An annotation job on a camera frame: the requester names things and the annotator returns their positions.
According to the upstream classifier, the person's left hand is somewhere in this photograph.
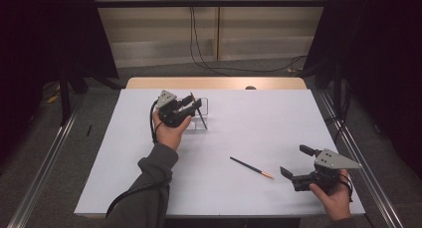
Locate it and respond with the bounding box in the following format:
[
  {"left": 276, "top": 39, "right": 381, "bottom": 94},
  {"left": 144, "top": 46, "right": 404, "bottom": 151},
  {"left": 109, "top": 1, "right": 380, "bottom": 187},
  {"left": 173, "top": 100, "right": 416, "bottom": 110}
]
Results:
[{"left": 152, "top": 110, "right": 193, "bottom": 151}]

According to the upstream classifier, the metal floor rail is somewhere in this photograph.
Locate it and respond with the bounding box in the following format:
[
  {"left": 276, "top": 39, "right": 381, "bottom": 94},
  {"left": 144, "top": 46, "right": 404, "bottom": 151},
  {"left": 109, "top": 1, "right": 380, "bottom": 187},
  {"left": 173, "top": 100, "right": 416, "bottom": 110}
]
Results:
[
  {"left": 6, "top": 98, "right": 85, "bottom": 228},
  {"left": 317, "top": 90, "right": 404, "bottom": 228}
]

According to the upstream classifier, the clear acrylic organizer box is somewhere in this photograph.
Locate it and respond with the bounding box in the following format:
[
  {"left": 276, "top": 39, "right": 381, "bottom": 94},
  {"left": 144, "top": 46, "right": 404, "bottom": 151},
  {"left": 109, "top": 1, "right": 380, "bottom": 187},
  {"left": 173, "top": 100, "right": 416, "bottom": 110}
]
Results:
[{"left": 175, "top": 97, "right": 210, "bottom": 132}]

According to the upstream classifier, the black stand post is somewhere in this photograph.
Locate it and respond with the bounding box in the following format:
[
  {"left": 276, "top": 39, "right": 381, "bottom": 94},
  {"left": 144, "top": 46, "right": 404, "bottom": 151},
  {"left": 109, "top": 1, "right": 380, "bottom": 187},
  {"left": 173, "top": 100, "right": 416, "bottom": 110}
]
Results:
[{"left": 59, "top": 68, "right": 73, "bottom": 126}]

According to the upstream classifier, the black wall cable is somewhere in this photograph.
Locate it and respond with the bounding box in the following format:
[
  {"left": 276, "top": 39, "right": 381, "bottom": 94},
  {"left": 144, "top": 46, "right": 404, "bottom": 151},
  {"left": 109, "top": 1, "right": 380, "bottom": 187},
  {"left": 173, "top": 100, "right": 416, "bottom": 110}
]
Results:
[
  {"left": 192, "top": 5, "right": 308, "bottom": 74},
  {"left": 189, "top": 0, "right": 233, "bottom": 77}
]

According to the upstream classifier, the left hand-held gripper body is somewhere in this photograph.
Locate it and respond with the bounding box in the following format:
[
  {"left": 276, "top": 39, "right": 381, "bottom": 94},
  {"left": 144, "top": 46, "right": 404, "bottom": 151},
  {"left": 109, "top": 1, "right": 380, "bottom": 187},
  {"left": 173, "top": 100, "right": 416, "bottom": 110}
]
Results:
[{"left": 154, "top": 90, "right": 195, "bottom": 128}]

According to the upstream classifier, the person's right hand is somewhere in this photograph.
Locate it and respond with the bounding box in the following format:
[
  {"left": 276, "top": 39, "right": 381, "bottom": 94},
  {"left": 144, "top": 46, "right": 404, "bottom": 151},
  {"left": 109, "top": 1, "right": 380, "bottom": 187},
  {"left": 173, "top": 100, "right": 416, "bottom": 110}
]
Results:
[{"left": 309, "top": 169, "right": 353, "bottom": 222}]

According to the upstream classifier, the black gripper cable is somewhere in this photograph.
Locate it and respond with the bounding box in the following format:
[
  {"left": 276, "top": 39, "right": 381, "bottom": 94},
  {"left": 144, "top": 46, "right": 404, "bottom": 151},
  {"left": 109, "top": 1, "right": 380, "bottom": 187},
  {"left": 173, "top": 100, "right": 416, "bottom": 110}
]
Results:
[
  {"left": 338, "top": 173, "right": 354, "bottom": 202},
  {"left": 105, "top": 99, "right": 173, "bottom": 220}
]

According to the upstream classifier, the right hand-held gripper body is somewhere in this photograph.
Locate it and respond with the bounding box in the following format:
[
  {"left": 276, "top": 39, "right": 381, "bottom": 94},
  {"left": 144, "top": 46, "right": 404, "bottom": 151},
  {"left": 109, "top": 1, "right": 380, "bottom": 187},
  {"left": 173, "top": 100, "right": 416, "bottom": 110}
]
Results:
[{"left": 292, "top": 148, "right": 362, "bottom": 193}]

